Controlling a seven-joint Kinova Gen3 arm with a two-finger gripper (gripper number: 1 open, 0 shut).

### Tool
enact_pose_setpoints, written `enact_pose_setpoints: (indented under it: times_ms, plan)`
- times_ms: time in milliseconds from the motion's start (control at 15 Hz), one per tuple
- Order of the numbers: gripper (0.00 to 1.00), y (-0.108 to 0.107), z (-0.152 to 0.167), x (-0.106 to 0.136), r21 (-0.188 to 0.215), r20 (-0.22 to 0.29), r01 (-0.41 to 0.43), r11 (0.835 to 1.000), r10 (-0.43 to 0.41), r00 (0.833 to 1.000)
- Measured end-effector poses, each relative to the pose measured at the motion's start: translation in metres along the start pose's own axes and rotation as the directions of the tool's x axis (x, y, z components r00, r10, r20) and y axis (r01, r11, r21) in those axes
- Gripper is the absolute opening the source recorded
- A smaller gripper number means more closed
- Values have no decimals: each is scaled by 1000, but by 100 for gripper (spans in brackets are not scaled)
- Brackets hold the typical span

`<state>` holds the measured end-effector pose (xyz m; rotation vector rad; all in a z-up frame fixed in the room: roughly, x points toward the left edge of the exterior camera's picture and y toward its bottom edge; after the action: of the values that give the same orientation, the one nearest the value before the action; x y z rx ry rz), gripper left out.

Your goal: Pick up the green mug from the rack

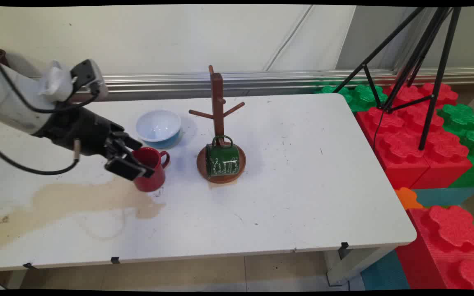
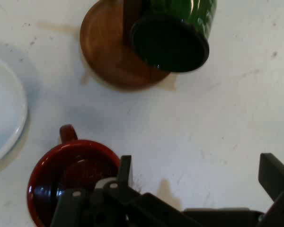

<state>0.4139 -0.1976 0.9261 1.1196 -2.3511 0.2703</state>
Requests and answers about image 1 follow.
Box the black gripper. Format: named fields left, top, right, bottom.
left=33, top=106, right=156, bottom=182

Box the red mug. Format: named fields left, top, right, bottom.
left=131, top=147, right=170, bottom=193

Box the green mug white lettering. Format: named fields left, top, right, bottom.
left=204, top=135, right=241, bottom=178

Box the blue bowl white inside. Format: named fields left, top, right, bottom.
left=135, top=109, right=183, bottom=149

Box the brown wooden mug tree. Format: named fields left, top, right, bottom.
left=188, top=65, right=246, bottom=184

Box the flat green foam block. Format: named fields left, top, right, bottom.
left=314, top=84, right=388, bottom=113

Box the white table leg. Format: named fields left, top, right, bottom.
left=323, top=245, right=399, bottom=287

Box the large red foam block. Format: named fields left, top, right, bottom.
left=355, top=105, right=473, bottom=190

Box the orange foam block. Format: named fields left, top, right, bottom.
left=394, top=187, right=425, bottom=210

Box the blue foam block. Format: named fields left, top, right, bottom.
left=360, top=250, right=411, bottom=291

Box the flat red foam block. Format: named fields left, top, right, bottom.
left=383, top=82, right=459, bottom=110

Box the black tripod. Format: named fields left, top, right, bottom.
left=333, top=6, right=462, bottom=151

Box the teal foam block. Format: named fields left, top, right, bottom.
left=411, top=187, right=474, bottom=208

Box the red ribbed foam block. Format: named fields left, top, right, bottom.
left=395, top=205, right=474, bottom=291

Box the tall green foam block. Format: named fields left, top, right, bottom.
left=438, top=103, right=474, bottom=189

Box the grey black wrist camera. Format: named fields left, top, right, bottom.
left=70, top=59, right=109, bottom=102

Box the black cable with grey plug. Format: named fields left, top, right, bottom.
left=0, top=138, right=81, bottom=176

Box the white ribbed camera mount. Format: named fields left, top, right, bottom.
left=39, top=60, right=75, bottom=103

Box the silver metal wall rail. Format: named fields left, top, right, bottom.
left=72, top=67, right=474, bottom=103

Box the thin black tripod cable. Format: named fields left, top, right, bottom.
left=372, top=108, right=386, bottom=151

